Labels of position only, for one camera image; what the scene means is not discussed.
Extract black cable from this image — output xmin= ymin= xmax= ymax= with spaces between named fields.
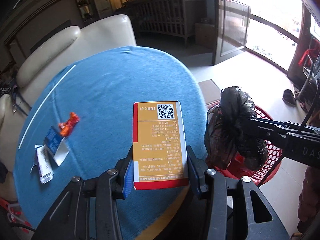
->
xmin=257 ymin=87 xmax=320 ymax=188

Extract red plastic mesh basket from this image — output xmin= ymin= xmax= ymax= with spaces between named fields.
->
xmin=204 ymin=101 xmax=281 ymax=185

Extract white blue medicine box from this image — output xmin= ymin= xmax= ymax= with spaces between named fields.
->
xmin=29 ymin=145 xmax=54 ymax=184

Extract dark wooden door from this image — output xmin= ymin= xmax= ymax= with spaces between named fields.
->
xmin=213 ymin=0 xmax=250 ymax=64

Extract dark shoe on floor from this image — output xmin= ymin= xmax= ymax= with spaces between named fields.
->
xmin=282 ymin=89 xmax=296 ymax=107

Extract wooden baby crib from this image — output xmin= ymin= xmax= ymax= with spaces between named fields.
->
xmin=124 ymin=0 xmax=207 ymax=46

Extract orange red candy wrapper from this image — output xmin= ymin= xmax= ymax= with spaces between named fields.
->
xmin=58 ymin=112 xmax=80 ymax=137

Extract white refrigerator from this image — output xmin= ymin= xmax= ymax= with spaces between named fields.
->
xmin=94 ymin=0 xmax=113 ymax=19

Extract black plastic bag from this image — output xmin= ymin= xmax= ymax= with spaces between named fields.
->
xmin=204 ymin=86 xmax=268 ymax=171

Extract orange medicine box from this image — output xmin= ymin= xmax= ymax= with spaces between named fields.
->
xmin=133 ymin=101 xmax=189 ymax=190

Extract cream leather sofa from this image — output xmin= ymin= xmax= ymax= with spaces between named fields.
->
xmin=1 ymin=15 xmax=136 ymax=202

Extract red white toy tricycle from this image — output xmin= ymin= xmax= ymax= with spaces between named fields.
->
xmin=1 ymin=198 xmax=31 ymax=228

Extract white thin stick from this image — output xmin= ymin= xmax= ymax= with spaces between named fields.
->
xmin=18 ymin=64 xmax=77 ymax=150

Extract dark blue toothpaste box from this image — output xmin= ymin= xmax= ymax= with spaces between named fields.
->
xmin=44 ymin=126 xmax=70 ymax=166

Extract cardboard box on floor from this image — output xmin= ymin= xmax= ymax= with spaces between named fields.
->
xmin=198 ymin=79 xmax=221 ymax=106

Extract blue round tablecloth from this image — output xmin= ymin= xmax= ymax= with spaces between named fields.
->
xmin=14 ymin=47 xmax=207 ymax=226

